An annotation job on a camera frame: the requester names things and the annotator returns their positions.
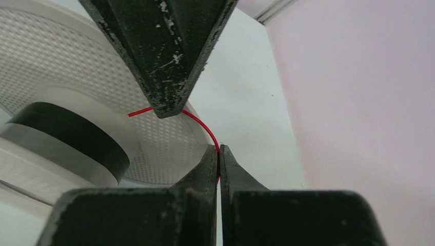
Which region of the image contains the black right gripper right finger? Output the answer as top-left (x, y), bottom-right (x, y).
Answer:
top-left (219, 145), bottom-right (387, 245)

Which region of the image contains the left corner aluminium post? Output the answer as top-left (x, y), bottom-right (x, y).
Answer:
top-left (254, 0), bottom-right (298, 26)

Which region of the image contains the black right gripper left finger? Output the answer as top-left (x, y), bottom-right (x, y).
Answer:
top-left (37, 146), bottom-right (218, 245)

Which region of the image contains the white plastic cable spool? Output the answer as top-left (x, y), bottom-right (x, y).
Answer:
top-left (1, 1), bottom-right (211, 219)

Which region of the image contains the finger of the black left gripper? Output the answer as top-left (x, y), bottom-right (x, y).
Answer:
top-left (81, 0), bottom-right (237, 118)

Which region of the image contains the thin red wire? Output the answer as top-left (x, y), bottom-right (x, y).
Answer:
top-left (127, 106), bottom-right (221, 186)

